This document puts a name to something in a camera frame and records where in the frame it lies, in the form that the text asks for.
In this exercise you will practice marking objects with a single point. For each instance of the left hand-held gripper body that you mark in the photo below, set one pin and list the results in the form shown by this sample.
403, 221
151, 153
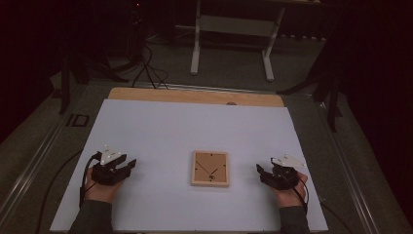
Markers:
104, 174

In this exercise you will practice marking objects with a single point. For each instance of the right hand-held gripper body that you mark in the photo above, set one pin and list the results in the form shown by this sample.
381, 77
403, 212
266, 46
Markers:
284, 178

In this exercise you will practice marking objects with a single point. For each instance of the wooden picture frame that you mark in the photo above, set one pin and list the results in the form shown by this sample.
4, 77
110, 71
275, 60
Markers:
210, 169

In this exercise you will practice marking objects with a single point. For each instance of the person's right hand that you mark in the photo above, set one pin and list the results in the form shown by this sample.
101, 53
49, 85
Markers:
289, 196

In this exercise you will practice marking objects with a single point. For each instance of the person's left hand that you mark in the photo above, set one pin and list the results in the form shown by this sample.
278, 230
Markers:
102, 193

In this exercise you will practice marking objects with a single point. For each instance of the black floor socket plate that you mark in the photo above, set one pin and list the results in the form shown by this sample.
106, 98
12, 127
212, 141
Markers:
78, 120

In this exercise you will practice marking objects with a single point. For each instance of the black metal stand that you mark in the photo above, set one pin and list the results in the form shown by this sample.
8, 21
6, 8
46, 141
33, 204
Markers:
65, 84
331, 97

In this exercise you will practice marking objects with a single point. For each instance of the metal floor strip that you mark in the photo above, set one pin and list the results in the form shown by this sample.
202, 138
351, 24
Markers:
207, 88

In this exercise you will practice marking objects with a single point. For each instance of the metal floor rail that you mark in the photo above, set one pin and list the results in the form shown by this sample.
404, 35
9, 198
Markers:
35, 162
350, 172

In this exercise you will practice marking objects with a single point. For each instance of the white metal desk frame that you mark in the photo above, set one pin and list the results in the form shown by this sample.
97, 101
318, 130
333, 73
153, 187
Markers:
237, 25

